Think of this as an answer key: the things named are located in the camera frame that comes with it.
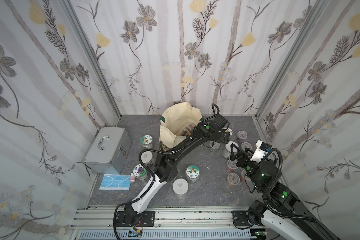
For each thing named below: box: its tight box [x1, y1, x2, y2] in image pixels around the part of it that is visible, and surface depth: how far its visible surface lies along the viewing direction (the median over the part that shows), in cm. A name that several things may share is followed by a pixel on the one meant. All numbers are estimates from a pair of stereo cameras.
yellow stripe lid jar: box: [227, 172, 241, 186], surface depth 84 cm
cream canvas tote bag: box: [159, 101, 204, 149], surface depth 100 cm
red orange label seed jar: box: [185, 165, 200, 183], surface depth 84 cm
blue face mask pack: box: [99, 174, 131, 191], surface depth 88 cm
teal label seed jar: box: [209, 140, 220, 152], surface depth 97 cm
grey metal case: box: [84, 126, 132, 175], surface depth 86 cm
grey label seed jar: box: [172, 178, 189, 200], surface depth 78 cm
